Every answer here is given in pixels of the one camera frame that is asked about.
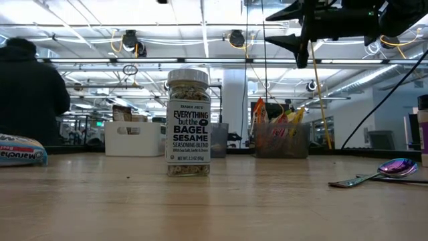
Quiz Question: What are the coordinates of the black desk device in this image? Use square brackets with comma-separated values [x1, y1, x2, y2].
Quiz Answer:
[408, 112, 421, 151]

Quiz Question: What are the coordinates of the white plastic bin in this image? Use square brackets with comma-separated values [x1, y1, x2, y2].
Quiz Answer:
[104, 120, 167, 157]

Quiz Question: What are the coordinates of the yellow cable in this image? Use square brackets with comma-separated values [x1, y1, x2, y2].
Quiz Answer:
[309, 42, 332, 150]

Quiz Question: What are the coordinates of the pink green ramen packet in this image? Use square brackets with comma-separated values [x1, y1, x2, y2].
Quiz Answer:
[270, 109, 292, 145]

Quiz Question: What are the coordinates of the grey background chair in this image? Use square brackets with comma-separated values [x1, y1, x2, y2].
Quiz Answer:
[366, 130, 397, 151]

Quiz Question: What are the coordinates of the brown spice packet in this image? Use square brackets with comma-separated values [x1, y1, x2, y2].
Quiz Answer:
[112, 104, 133, 122]

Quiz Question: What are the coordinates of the grey plastic bin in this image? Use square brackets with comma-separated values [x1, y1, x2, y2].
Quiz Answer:
[210, 123, 229, 158]
[253, 122, 310, 159]

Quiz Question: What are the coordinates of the iridescent purple spoon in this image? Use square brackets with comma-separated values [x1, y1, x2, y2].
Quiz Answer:
[328, 157, 419, 188]

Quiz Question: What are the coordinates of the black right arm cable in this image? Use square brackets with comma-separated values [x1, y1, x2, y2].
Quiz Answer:
[340, 49, 428, 150]

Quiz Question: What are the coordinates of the person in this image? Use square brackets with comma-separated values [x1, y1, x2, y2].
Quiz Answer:
[0, 37, 72, 147]

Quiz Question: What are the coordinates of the bagel seasoning jar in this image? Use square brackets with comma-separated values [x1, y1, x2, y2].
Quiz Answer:
[166, 68, 211, 177]

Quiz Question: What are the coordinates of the yellow red ramen packet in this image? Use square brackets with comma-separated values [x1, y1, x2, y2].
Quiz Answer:
[0, 133, 48, 167]

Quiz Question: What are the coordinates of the dark metal spoon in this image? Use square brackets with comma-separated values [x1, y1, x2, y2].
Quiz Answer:
[356, 173, 428, 184]

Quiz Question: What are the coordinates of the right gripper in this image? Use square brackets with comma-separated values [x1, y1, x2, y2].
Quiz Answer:
[263, 0, 383, 55]

